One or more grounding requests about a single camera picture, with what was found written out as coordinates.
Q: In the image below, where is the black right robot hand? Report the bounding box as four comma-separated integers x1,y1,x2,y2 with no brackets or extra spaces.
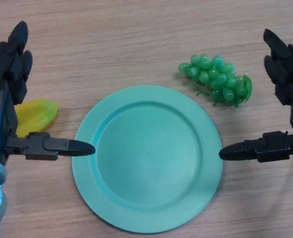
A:
218,29,293,164

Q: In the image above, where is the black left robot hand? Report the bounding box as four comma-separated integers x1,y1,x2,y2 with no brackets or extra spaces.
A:
0,21,96,166

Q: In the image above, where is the yellow starfruit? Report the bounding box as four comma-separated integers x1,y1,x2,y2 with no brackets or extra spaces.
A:
14,98,59,137

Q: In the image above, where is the green grape bunch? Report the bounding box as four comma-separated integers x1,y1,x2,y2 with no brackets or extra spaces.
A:
177,54,253,108

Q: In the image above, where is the green round plate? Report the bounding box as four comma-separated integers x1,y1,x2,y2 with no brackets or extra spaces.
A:
71,85,223,234

